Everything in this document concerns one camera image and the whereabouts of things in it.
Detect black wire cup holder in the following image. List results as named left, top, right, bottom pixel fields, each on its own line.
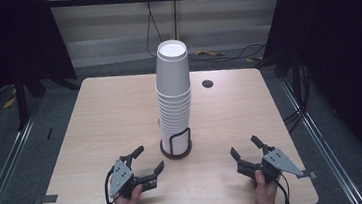
left=158, top=126, right=194, bottom=162

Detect stack of white paper cups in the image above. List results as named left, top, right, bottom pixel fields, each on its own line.
left=155, top=87, right=198, bottom=158

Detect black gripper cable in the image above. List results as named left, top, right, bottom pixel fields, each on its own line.
left=274, top=171, right=292, bottom=204
left=100, top=167, right=119, bottom=204

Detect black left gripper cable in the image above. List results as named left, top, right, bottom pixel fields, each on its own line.
left=100, top=167, right=119, bottom=204

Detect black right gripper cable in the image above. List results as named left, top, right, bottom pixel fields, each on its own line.
left=274, top=171, right=292, bottom=204

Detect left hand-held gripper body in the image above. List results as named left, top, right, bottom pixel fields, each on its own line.
left=104, top=153, right=161, bottom=201

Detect round black table grommet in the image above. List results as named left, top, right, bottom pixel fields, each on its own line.
left=201, top=79, right=215, bottom=90

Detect grey tape strip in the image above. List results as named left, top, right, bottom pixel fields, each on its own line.
left=295, top=168, right=318, bottom=181
left=30, top=193, right=60, bottom=204

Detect black floor cable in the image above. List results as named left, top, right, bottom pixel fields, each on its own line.
left=187, top=42, right=269, bottom=65

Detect person's right hand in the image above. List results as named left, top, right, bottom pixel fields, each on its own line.
left=248, top=167, right=280, bottom=204

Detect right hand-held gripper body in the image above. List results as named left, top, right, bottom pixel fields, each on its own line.
left=234, top=142, right=305, bottom=187

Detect black hanging cable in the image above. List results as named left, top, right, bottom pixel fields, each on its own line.
left=140, top=0, right=166, bottom=59

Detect bundle of black cables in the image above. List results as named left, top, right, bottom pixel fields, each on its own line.
left=277, top=64, right=316, bottom=135

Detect yellow tape scrap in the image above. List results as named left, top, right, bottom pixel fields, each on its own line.
left=1, top=88, right=19, bottom=110

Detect dark curtain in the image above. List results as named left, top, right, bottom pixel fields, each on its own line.
left=257, top=0, right=362, bottom=185
left=0, top=0, right=84, bottom=149

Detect black metal stand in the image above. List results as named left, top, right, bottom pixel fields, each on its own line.
left=10, top=51, right=87, bottom=132

